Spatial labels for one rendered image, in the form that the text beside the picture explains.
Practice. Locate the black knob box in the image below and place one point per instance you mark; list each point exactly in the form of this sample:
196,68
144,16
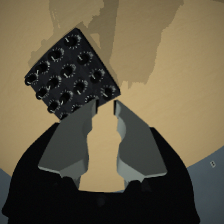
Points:
57,91

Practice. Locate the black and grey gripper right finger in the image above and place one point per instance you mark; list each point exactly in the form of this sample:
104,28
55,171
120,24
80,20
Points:
144,155

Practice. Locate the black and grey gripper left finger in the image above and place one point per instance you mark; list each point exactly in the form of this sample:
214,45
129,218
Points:
60,151

